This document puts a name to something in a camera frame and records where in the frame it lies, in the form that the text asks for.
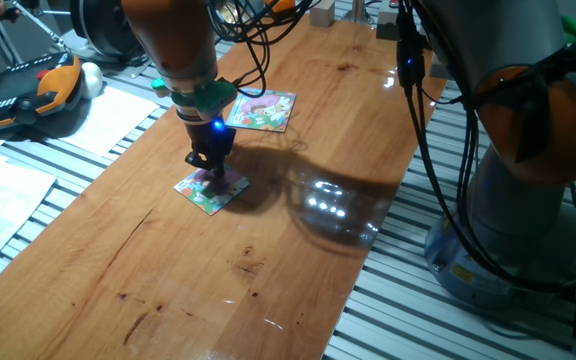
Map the orange round object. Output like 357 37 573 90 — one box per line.
265 0 297 16

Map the black connector blue light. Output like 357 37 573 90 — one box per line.
396 0 427 96

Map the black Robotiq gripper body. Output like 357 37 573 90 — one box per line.
185 117 238 161

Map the grey emergency stop box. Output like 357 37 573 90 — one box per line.
375 9 400 42

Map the beige small box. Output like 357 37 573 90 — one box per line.
309 0 337 29

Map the metal post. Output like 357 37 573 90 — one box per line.
342 0 375 24

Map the black round device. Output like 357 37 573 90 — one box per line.
69 0 142 60

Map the black orange teach pendant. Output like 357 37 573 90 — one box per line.
0 51 84 134

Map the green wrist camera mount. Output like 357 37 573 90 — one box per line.
150 77 239 122

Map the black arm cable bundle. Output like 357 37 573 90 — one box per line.
402 79 576 296

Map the white round ball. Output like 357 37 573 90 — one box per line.
79 61 105 100

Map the assembled butterfly jigsaw puzzle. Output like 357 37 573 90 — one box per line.
173 165 251 217

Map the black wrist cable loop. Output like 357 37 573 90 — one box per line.
205 0 315 99

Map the butterfly puzzle tray board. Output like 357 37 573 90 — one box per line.
225 88 298 134

